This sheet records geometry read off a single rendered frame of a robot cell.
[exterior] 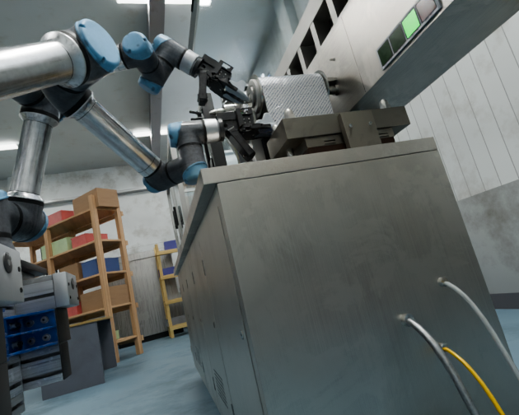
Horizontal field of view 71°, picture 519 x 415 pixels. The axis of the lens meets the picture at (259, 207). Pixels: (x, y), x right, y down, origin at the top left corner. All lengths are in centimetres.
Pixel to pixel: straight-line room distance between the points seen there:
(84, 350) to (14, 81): 399
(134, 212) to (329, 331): 959
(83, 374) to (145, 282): 433
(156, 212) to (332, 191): 947
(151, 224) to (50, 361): 917
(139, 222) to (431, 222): 949
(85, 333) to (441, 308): 402
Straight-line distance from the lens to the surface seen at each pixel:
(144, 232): 1016
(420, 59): 126
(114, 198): 663
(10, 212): 127
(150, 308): 867
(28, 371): 114
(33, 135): 140
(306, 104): 131
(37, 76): 85
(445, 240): 106
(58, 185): 1075
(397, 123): 118
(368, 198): 96
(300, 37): 176
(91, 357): 461
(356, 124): 108
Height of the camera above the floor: 62
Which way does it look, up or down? 12 degrees up
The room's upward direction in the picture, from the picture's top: 14 degrees counter-clockwise
